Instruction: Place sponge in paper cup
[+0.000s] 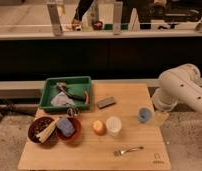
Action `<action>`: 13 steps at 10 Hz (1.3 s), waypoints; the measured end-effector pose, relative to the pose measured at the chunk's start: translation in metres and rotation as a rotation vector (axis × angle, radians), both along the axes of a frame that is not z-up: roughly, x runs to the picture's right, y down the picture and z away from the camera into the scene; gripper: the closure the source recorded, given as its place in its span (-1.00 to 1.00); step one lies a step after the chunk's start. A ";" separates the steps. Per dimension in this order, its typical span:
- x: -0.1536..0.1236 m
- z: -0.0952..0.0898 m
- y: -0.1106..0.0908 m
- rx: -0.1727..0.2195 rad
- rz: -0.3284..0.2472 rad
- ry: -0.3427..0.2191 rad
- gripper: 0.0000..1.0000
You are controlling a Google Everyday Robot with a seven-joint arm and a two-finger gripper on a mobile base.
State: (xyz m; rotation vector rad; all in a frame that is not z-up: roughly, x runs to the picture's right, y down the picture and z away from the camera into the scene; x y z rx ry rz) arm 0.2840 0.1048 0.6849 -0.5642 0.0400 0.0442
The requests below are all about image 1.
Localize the grey rectangular block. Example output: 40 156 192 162
97 97 116 109

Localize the blue sponge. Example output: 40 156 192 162
57 118 76 137

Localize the white paper cup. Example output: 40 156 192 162
106 116 122 136

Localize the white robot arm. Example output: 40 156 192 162
149 64 202 126

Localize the orange red bowl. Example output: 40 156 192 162
56 117 82 143

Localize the pale corn husk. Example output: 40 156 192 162
36 121 56 143

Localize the green cloth in tray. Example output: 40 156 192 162
68 84 87 99

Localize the green plastic tray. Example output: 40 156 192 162
39 76 92 112

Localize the grey blue cloth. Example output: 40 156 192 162
51 92 75 106

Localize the blue plastic cup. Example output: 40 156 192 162
138 108 152 123

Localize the silver metal fork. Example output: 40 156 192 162
113 146 144 156

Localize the dark brown bowl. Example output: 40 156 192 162
28 117 56 143

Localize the wooden board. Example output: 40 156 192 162
18 83 171 171

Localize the small metal clip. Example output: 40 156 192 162
66 107 79 117

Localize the metal tool in tray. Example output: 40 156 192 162
56 82 85 101

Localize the small orange fruit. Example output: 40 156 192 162
92 120 106 135

